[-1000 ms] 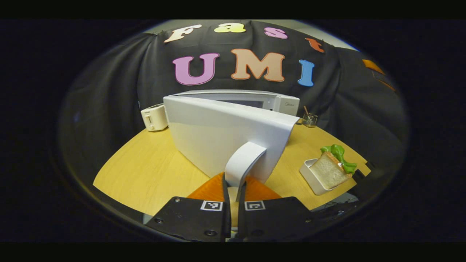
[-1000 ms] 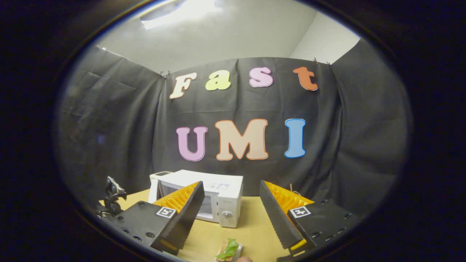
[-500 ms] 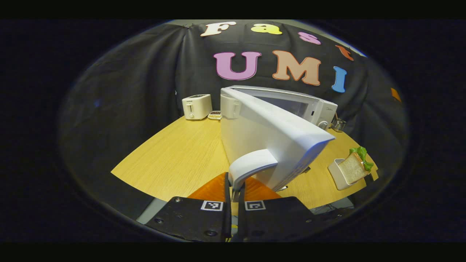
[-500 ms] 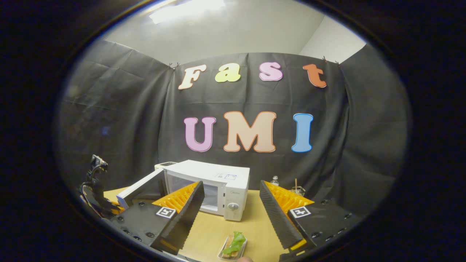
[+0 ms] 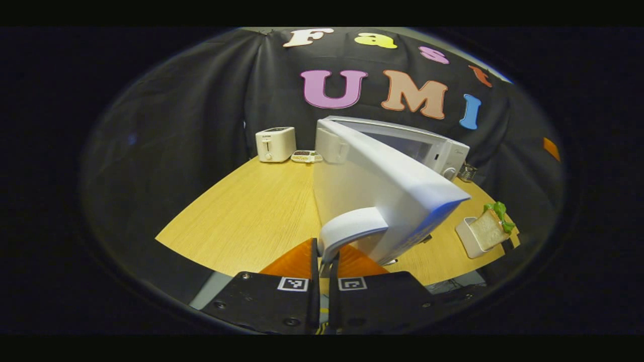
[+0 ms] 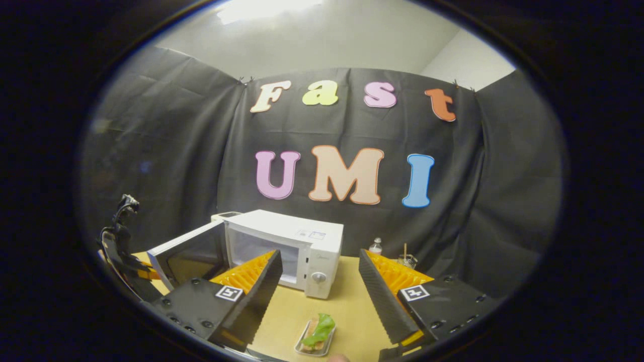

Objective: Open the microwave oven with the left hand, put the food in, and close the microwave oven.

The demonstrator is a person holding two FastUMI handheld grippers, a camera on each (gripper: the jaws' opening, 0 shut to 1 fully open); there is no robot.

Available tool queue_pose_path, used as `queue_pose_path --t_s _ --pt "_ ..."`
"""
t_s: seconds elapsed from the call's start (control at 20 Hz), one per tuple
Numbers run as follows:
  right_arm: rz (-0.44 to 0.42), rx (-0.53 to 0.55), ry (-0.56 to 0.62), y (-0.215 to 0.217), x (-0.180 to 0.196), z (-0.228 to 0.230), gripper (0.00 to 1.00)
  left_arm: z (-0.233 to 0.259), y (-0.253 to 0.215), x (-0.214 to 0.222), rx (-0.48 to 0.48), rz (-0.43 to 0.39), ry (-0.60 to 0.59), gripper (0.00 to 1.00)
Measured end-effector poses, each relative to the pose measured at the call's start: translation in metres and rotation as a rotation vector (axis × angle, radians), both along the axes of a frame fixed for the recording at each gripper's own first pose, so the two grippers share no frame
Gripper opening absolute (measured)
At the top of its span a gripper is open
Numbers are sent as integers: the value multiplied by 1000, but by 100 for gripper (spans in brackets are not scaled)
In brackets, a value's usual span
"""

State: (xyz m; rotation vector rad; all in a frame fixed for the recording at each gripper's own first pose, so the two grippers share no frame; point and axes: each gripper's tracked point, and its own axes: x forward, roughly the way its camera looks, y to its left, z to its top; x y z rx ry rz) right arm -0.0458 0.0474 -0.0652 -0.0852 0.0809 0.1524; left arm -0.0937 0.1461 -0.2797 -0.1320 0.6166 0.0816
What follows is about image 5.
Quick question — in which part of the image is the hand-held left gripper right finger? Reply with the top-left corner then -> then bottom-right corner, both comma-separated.
328,244 -> 456,335

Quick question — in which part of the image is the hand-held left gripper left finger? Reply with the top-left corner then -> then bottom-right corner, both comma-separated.
201,238 -> 320,335

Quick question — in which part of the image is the white microwave oven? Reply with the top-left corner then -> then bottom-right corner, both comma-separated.
312,116 -> 472,266

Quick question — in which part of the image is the toast sandwich with lettuce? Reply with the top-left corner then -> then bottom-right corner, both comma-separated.
468,201 -> 516,251

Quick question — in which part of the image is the white food container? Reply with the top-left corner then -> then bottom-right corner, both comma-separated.
455,216 -> 510,259

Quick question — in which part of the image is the white toaster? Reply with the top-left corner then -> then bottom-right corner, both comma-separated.
255,126 -> 297,163

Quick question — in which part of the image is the black backdrop cloth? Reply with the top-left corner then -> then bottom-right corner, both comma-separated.
83,28 -> 564,302

